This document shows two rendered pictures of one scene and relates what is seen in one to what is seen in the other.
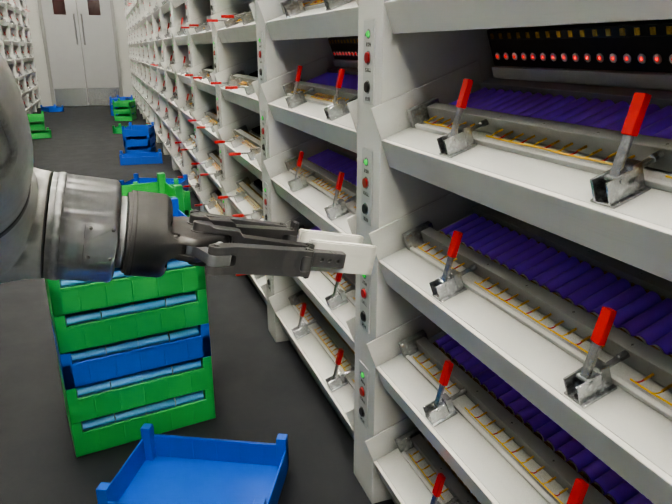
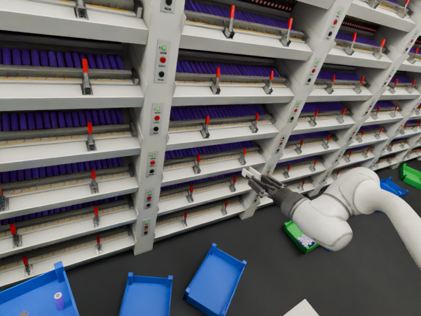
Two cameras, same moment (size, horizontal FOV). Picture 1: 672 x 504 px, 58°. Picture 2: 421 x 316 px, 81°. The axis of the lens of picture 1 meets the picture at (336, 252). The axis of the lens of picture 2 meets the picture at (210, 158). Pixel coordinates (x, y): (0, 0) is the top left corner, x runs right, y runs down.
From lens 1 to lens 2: 128 cm
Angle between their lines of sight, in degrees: 93
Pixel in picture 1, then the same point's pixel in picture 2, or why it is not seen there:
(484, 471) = (210, 195)
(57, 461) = not seen: outside the picture
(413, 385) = (173, 203)
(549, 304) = (221, 154)
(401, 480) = (166, 230)
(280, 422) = (91, 289)
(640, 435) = (252, 161)
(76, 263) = not seen: hidden behind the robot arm
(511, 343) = (223, 166)
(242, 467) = (127, 301)
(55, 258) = not seen: hidden behind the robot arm
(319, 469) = (131, 268)
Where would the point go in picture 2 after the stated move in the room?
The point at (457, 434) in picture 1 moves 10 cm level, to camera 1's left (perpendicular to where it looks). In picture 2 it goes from (197, 197) to (200, 212)
